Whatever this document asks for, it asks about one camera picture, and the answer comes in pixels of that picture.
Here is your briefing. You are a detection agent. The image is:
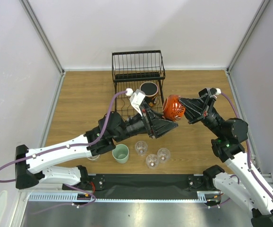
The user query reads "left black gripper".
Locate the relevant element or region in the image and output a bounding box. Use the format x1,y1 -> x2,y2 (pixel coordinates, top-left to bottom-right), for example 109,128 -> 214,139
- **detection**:
113,103 -> 178,143

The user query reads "small orange black cup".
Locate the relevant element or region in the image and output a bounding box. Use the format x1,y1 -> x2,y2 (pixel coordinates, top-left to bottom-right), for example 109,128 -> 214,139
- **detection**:
162,95 -> 185,122

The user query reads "black skull pattern mug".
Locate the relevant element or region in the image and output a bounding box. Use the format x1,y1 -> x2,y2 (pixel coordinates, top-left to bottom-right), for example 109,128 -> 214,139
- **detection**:
140,81 -> 159,107

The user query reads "short clear glass tumbler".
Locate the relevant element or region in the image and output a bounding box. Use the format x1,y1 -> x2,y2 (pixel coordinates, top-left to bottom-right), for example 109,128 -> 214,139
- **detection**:
87,155 -> 100,161

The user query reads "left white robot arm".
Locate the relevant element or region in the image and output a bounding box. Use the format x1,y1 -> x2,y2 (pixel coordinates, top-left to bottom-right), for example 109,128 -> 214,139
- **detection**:
15,103 -> 178,190

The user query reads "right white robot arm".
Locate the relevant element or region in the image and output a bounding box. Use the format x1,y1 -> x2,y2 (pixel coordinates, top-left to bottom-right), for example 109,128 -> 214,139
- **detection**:
179,88 -> 273,227

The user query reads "clear stemless glass back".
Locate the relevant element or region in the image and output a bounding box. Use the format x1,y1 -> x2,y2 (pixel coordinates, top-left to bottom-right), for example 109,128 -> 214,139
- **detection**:
135,141 -> 148,156

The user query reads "clear stemless glass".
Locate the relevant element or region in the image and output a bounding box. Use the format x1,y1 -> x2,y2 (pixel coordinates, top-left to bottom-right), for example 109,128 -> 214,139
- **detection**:
146,154 -> 159,169
135,141 -> 148,156
157,148 -> 171,163

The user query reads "clear stemless glass right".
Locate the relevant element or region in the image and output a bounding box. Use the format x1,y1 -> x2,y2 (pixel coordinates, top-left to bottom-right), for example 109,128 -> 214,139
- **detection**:
157,148 -> 171,163

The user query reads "clear stemless glass front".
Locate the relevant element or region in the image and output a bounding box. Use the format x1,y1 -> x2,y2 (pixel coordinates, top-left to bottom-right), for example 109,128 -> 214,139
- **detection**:
146,154 -> 159,169

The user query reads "pale green cup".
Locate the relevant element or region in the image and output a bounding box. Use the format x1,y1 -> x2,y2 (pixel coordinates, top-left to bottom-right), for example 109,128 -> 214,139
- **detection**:
112,144 -> 129,164

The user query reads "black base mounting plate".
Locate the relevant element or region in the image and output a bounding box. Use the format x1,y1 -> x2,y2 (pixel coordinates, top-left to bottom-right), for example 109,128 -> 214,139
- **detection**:
89,174 -> 220,197

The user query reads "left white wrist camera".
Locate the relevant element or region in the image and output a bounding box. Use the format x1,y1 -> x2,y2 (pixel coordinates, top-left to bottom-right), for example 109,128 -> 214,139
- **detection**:
126,88 -> 146,115

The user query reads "black wire dish rack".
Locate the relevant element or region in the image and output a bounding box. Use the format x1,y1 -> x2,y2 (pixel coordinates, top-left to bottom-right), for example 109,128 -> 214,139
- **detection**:
111,50 -> 166,113

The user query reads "right aluminium frame post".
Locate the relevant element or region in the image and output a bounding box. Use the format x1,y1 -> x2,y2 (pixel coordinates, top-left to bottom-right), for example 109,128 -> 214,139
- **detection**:
226,0 -> 272,71

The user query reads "aluminium frame post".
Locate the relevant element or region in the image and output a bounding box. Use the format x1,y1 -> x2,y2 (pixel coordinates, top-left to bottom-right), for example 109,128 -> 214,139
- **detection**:
19,0 -> 65,74
226,0 -> 272,71

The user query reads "grey slotted cable duct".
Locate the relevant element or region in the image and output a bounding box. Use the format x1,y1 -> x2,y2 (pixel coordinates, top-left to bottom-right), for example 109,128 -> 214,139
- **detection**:
28,191 -> 221,203

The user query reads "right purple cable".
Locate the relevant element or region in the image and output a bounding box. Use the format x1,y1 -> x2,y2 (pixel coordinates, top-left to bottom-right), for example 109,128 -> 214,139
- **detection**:
219,91 -> 273,213

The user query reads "left aluminium frame post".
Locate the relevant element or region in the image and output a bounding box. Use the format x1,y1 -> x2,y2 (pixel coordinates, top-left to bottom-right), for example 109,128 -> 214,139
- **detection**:
19,0 -> 65,74

